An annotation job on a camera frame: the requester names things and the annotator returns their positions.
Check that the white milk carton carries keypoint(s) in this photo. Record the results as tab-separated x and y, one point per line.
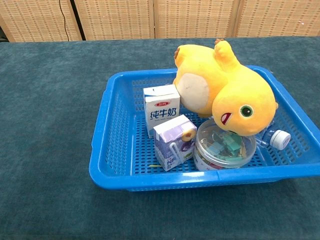
161	110

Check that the purple drink carton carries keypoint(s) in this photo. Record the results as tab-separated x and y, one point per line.
167	150

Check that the clear tub of binder clips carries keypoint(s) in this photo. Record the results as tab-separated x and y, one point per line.
220	155

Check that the yellow plush dinosaur toy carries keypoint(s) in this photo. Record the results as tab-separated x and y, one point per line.
237	82

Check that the clear plastic water bottle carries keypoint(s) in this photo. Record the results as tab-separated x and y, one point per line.
280	140

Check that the blue plastic perforated basket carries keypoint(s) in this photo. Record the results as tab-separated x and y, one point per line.
120	125

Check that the bamboo folding screen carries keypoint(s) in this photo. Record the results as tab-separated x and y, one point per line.
112	20

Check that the teal table cloth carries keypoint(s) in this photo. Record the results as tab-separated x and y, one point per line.
50	150

